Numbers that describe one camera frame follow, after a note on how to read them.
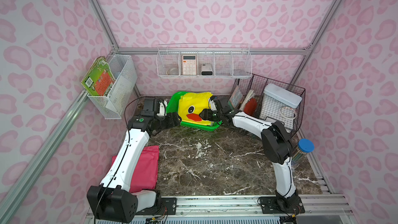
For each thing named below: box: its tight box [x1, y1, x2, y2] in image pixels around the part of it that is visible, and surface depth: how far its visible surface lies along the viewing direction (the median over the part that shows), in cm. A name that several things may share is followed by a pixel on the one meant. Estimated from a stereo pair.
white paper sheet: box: [105, 75, 132, 114], surface depth 86 cm
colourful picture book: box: [228, 86, 244, 110], surface depth 109 cm
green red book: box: [80, 56, 116, 97], surface depth 73 cm
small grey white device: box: [201, 64, 213, 76], surface depth 92 cm
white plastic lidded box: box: [259, 83, 303, 131], surface depth 88 cm
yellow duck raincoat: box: [178, 91, 213, 126], surface depth 106 cm
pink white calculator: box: [181, 54, 197, 76], surface depth 96 cm
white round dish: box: [165, 67, 179, 76], surface depth 95 cm
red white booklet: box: [239, 89, 258, 117], surface depth 102 cm
